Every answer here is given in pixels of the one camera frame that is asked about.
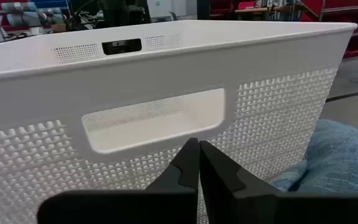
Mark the white perforated plastic basket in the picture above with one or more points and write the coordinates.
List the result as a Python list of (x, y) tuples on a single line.
[(166, 71)]

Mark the red shelving rack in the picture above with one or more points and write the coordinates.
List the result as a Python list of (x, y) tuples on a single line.
[(353, 18)]

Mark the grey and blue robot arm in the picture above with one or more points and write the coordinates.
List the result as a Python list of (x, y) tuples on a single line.
[(26, 15)]

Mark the light blue denim garment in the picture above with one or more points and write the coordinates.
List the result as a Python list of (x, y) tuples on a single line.
[(337, 155)]

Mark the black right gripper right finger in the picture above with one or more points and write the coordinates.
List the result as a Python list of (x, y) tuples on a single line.
[(222, 174)]

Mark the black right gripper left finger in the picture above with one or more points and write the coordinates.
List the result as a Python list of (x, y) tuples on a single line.
[(179, 174)]

